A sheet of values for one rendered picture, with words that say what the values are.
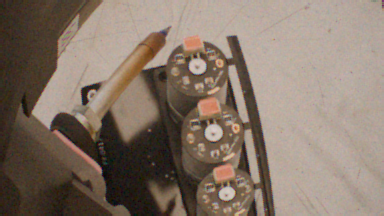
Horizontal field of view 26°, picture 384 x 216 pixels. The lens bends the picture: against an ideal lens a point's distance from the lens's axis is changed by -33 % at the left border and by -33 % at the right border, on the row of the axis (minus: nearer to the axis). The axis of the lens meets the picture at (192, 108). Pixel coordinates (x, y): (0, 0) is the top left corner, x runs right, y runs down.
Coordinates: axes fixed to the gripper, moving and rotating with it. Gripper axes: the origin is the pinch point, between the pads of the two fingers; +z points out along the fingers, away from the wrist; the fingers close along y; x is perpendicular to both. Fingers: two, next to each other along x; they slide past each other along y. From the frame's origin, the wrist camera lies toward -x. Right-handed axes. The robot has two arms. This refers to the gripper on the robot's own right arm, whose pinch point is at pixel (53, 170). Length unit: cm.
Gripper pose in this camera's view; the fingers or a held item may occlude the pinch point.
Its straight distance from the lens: 36.5
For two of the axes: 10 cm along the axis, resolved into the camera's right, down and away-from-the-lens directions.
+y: -8.5, -5.0, 1.7
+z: 2.4, -0.8, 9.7
